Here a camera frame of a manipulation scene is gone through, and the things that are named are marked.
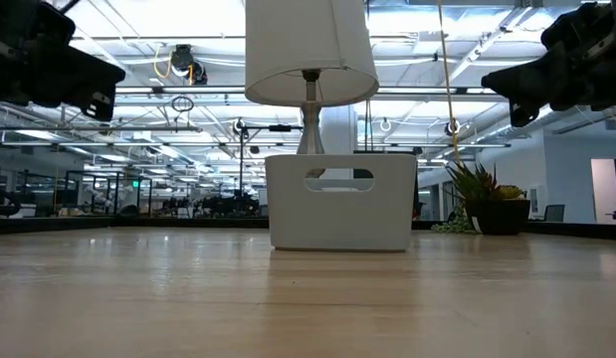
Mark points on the black office chair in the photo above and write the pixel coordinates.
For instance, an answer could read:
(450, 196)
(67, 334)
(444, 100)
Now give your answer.
(554, 213)
(4, 209)

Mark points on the white shade table lamp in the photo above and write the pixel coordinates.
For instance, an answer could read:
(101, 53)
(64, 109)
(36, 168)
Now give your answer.
(307, 50)

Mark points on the white plastic bin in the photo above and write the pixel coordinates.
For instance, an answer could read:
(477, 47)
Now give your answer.
(337, 219)

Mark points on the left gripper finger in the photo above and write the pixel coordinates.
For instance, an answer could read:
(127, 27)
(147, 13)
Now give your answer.
(88, 82)
(73, 62)

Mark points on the black cage frame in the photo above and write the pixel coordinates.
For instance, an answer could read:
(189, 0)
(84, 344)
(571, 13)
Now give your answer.
(108, 173)

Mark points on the potted succulent plant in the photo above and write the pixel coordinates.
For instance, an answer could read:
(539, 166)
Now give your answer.
(496, 216)

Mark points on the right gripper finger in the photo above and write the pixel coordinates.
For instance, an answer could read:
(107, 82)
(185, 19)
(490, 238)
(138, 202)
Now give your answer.
(541, 67)
(521, 88)

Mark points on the black pole stand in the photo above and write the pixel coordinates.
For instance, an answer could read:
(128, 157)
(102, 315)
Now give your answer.
(241, 164)

